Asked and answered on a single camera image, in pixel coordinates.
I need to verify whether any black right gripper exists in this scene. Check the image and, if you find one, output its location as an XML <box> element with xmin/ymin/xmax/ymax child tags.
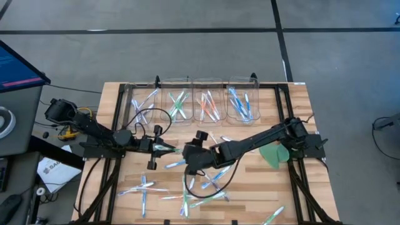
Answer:
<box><xmin>182</xmin><ymin>131</ymin><xmax>217</xmax><ymax>176</ymax></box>

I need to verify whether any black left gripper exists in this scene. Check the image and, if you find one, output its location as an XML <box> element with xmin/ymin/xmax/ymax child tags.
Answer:
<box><xmin>147</xmin><ymin>125</ymin><xmax>177</xmax><ymax>171</ymax></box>

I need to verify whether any orange and white toothbrush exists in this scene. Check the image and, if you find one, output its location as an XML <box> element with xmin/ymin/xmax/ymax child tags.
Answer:
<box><xmin>199</xmin><ymin>92</ymin><xmax>206</xmax><ymax>121</ymax></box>
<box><xmin>159</xmin><ymin>194</ymin><xmax>188</xmax><ymax>201</ymax></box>
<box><xmin>131</xmin><ymin>186</ymin><xmax>170</xmax><ymax>193</ymax></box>
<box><xmin>204</xmin><ymin>92</ymin><xmax>216</xmax><ymax>118</ymax></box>
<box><xmin>207</xmin><ymin>90</ymin><xmax>221</xmax><ymax>120</ymax></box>
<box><xmin>196</xmin><ymin>98</ymin><xmax>218</xmax><ymax>122</ymax></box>

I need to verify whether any clear plastic bin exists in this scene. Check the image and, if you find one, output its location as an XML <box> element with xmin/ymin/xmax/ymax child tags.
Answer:
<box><xmin>123</xmin><ymin>81</ymin><xmax>157</xmax><ymax>131</ymax></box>
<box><xmin>159</xmin><ymin>77</ymin><xmax>194</xmax><ymax>126</ymax></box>
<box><xmin>226</xmin><ymin>76</ymin><xmax>262</xmax><ymax>123</ymax></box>
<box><xmin>192</xmin><ymin>77</ymin><xmax>228</xmax><ymax>123</ymax></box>

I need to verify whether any green flat sheet piece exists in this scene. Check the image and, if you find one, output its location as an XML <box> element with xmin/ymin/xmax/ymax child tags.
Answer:
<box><xmin>258</xmin><ymin>142</ymin><xmax>291</xmax><ymax>171</ymax></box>

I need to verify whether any yellow tool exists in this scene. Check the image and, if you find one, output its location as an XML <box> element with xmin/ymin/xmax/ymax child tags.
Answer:
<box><xmin>58</xmin><ymin>128</ymin><xmax>79</xmax><ymax>141</ymax></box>

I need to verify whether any white printed booklet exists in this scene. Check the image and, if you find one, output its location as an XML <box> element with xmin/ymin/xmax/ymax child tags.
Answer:
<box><xmin>36</xmin><ymin>144</ymin><xmax>83</xmax><ymax>194</ymax></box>

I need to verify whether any grey cabinet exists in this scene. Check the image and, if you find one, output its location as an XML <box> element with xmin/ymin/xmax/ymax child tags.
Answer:
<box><xmin>0</xmin><ymin>84</ymin><xmax>44</xmax><ymax>158</ymax></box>

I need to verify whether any black desk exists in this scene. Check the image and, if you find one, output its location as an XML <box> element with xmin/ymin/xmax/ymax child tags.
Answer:
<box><xmin>0</xmin><ymin>134</ymin><xmax>86</xmax><ymax>225</ymax></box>

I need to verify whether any black keyboard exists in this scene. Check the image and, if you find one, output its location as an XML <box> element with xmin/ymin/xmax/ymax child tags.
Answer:
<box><xmin>0</xmin><ymin>157</ymin><xmax>9</xmax><ymax>193</ymax></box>

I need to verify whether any black computer mouse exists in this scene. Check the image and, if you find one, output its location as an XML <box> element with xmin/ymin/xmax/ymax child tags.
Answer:
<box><xmin>0</xmin><ymin>194</ymin><xmax>23</xmax><ymax>224</ymax></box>

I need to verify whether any monitor with blue screen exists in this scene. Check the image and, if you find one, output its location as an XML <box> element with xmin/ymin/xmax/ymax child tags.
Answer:
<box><xmin>0</xmin><ymin>39</ymin><xmax>51</xmax><ymax>94</ymax></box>

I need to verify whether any grey stand leg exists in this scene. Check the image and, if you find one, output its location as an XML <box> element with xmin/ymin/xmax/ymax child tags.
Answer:
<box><xmin>373</xmin><ymin>112</ymin><xmax>400</xmax><ymax>131</ymax></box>

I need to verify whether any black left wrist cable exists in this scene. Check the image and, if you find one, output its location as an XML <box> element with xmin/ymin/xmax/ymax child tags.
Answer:
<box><xmin>123</xmin><ymin>107</ymin><xmax>173</xmax><ymax>140</ymax></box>

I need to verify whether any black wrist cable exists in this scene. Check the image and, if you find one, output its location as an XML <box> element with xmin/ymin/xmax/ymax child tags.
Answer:
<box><xmin>123</xmin><ymin>107</ymin><xmax>173</xmax><ymax>140</ymax></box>
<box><xmin>183</xmin><ymin>156</ymin><xmax>243</xmax><ymax>199</ymax></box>

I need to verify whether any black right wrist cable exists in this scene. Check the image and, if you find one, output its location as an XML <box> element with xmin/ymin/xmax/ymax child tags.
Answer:
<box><xmin>183</xmin><ymin>156</ymin><xmax>243</xmax><ymax>199</ymax></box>

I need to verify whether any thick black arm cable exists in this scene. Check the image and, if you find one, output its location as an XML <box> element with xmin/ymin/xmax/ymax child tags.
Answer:
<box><xmin>77</xmin><ymin>157</ymin><xmax>103</xmax><ymax>217</ymax></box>

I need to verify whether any black monitor cable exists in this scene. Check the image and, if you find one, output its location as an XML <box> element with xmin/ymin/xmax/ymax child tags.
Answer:
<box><xmin>46</xmin><ymin>82</ymin><xmax>103</xmax><ymax>94</ymax></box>

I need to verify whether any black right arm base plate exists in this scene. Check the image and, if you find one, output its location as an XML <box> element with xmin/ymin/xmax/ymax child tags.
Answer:
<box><xmin>293</xmin><ymin>132</ymin><xmax>329</xmax><ymax>159</ymax></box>

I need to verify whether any brown cable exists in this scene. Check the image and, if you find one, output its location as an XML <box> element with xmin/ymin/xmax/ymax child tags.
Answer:
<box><xmin>301</xmin><ymin>111</ymin><xmax>315</xmax><ymax>124</ymax></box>

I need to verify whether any white ring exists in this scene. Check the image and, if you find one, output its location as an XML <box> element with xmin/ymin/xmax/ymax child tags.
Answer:
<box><xmin>0</xmin><ymin>106</ymin><xmax>17</xmax><ymax>140</ymax></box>

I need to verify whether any black floor cable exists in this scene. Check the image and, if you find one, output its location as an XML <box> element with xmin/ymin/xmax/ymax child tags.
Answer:
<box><xmin>371</xmin><ymin>115</ymin><xmax>400</xmax><ymax>162</ymax></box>

